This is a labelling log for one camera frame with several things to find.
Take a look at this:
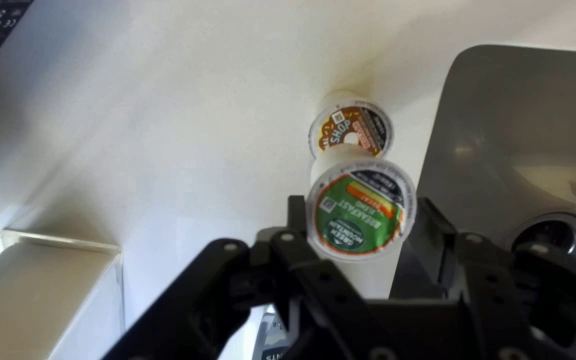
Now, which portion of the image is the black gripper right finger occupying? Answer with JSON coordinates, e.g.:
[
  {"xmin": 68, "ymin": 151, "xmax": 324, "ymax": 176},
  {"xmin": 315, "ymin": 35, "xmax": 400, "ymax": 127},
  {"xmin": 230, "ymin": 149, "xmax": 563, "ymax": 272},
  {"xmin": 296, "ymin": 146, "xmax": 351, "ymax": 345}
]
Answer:
[{"xmin": 392, "ymin": 198, "xmax": 576, "ymax": 360}]

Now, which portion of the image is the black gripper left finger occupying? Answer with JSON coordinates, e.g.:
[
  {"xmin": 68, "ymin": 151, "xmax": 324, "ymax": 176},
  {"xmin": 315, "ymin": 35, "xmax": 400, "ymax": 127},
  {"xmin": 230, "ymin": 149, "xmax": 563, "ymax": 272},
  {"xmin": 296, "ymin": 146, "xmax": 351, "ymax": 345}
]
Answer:
[{"xmin": 100, "ymin": 193, "xmax": 396, "ymax": 360}]

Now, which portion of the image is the green lid coffee pod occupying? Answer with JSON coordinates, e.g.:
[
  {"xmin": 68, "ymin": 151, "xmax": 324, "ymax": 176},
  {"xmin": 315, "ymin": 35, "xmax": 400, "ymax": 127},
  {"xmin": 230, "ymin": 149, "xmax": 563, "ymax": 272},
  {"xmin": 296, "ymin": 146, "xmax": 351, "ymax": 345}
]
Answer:
[{"xmin": 302, "ymin": 154, "xmax": 417, "ymax": 263}]

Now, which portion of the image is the brown lid coffee pod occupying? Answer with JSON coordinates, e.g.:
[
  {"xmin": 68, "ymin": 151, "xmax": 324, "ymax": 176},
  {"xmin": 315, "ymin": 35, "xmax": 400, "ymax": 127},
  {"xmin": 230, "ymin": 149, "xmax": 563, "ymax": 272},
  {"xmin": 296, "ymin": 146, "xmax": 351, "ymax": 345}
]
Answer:
[{"xmin": 305, "ymin": 87, "xmax": 396, "ymax": 163}]

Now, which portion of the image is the stainless steel sink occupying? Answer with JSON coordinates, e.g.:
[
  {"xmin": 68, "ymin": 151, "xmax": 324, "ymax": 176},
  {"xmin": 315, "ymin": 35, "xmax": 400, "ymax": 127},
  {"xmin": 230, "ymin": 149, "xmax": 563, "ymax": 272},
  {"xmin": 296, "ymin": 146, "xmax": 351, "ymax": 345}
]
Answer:
[{"xmin": 411, "ymin": 43, "xmax": 576, "ymax": 268}]

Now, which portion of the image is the white plastic container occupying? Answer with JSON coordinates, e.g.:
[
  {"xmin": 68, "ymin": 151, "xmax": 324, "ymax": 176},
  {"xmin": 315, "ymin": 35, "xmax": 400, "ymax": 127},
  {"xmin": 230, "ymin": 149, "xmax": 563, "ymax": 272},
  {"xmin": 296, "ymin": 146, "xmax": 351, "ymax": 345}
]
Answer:
[{"xmin": 0, "ymin": 227, "xmax": 125, "ymax": 360}]

